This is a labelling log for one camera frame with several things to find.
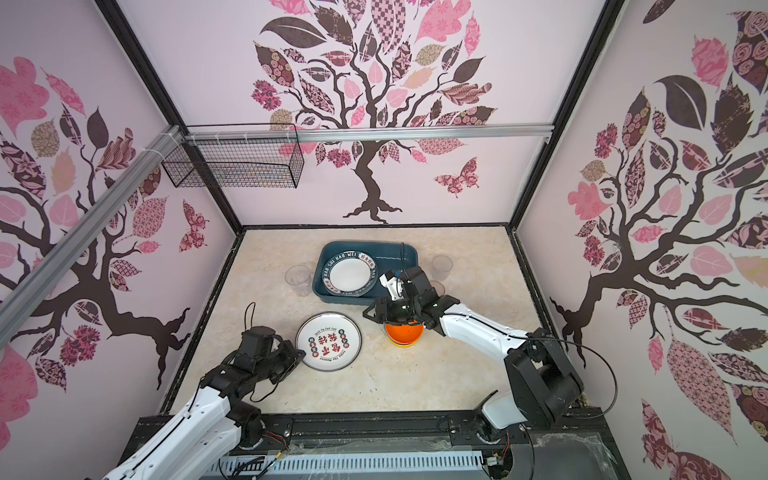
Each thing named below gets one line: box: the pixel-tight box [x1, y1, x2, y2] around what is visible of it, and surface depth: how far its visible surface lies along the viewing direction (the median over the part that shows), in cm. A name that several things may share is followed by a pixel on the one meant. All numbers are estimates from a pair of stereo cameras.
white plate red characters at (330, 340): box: [295, 312, 362, 372], surface depth 89 cm
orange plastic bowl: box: [385, 324, 424, 345], surface depth 85 cm
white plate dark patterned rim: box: [322, 250, 379, 297], surface depth 106 cm
